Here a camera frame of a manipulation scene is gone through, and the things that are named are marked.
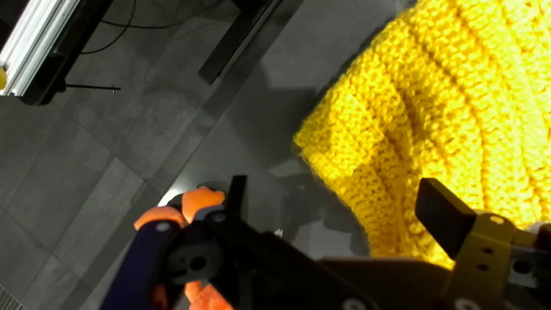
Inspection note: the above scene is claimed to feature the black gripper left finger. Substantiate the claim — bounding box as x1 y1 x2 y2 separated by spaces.
165 176 379 310

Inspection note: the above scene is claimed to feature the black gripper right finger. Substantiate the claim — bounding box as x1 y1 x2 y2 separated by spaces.
415 178 551 310

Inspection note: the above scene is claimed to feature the yellow knitted hat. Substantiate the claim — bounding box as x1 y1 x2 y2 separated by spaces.
293 0 551 266

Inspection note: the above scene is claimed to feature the orange pink plush toy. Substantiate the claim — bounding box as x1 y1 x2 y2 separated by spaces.
134 187 234 310

